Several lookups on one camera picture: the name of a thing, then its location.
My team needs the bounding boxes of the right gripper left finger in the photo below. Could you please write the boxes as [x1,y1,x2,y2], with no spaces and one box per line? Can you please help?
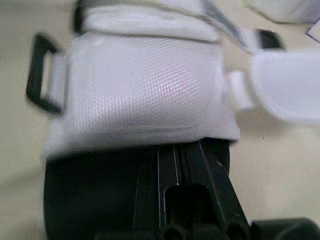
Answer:
[133,144,180,240]

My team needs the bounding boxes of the white box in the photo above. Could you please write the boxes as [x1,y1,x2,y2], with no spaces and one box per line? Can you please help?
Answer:
[244,0,320,25]

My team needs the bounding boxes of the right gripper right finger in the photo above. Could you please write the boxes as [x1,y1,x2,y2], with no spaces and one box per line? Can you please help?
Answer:
[180,139,251,232]

